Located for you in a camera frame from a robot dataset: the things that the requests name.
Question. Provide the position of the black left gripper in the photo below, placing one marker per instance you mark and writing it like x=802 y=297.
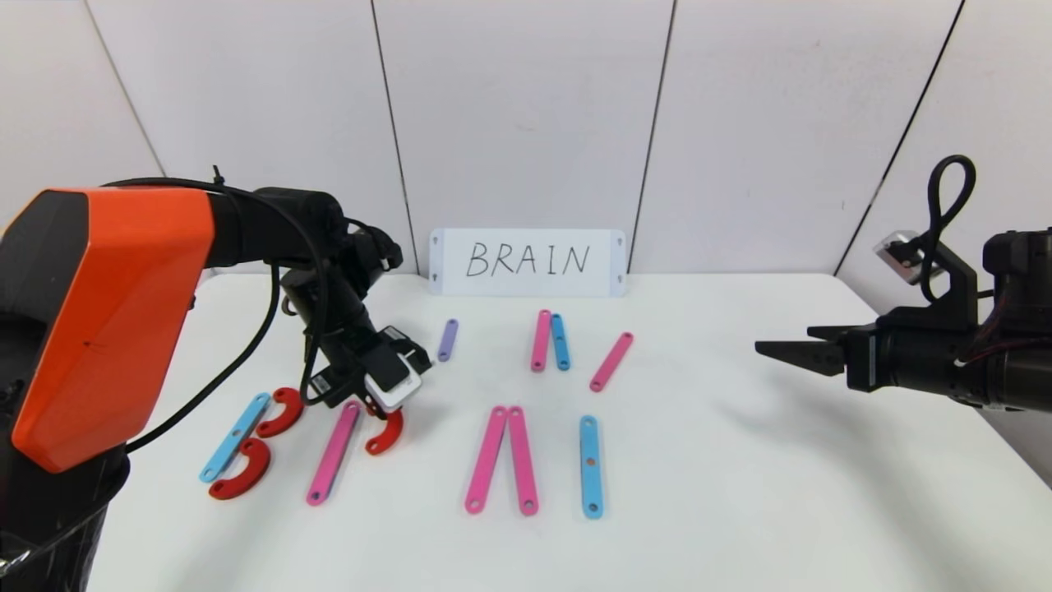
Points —
x=326 y=388

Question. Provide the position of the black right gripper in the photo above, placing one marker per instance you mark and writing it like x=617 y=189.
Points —
x=859 y=358

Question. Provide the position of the pink holed strip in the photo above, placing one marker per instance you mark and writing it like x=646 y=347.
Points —
x=523 y=460
x=540 y=340
x=331 y=457
x=611 y=363
x=486 y=459

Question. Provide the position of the red C-shaped piece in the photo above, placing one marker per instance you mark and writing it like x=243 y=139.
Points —
x=393 y=432
x=288 y=409
x=255 y=471

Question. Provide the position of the short purple holed strip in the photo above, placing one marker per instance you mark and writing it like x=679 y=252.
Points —
x=448 y=339

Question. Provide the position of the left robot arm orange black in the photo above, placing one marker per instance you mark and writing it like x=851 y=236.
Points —
x=107 y=321

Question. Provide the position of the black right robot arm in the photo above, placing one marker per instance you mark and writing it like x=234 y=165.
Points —
x=1019 y=370

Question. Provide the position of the white BRAIN sign card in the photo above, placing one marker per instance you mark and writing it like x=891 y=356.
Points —
x=526 y=284

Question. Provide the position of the light blue holed strip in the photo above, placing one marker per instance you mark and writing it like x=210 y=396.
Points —
x=236 y=437

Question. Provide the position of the short blue holed strip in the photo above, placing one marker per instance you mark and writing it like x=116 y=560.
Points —
x=560 y=342

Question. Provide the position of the long blue holed strip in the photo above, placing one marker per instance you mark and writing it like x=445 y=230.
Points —
x=590 y=466

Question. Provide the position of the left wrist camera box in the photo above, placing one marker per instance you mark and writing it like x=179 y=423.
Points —
x=396 y=374

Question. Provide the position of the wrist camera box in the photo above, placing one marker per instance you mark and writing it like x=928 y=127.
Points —
x=897 y=255
x=396 y=374

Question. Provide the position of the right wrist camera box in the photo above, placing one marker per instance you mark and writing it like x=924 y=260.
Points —
x=897 y=255

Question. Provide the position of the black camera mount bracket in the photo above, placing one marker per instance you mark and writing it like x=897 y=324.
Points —
x=953 y=288

